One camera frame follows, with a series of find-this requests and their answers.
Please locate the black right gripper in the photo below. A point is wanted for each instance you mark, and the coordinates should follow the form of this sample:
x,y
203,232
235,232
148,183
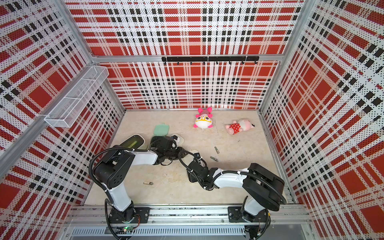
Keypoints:
x,y
192,179

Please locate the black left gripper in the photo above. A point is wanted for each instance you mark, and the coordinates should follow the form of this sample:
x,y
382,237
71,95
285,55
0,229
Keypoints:
x,y
180,153

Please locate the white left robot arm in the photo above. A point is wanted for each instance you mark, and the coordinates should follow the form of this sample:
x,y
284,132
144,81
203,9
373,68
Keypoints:
x,y
109,168

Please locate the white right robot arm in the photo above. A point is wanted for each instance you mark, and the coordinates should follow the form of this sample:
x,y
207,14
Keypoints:
x,y
264,188

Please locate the green nail kit case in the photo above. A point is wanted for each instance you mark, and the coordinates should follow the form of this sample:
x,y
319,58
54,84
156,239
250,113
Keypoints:
x,y
161,130

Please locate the green oval tray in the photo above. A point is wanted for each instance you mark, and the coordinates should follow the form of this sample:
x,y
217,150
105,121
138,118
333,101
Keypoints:
x,y
134,142

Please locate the pink owl plush toy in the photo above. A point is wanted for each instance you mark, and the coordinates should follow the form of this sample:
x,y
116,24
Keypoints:
x,y
204,118

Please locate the pink strawberry plush toy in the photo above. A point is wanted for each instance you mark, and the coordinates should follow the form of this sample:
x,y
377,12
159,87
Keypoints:
x,y
242,125

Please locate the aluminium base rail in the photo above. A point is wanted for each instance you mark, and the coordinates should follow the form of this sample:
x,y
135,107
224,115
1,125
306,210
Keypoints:
x,y
165,222

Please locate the clear wall shelf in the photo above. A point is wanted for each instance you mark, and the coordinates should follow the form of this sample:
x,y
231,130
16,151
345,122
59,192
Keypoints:
x,y
68,109

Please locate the black hook rail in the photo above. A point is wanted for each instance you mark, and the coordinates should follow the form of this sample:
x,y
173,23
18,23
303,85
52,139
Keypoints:
x,y
211,59

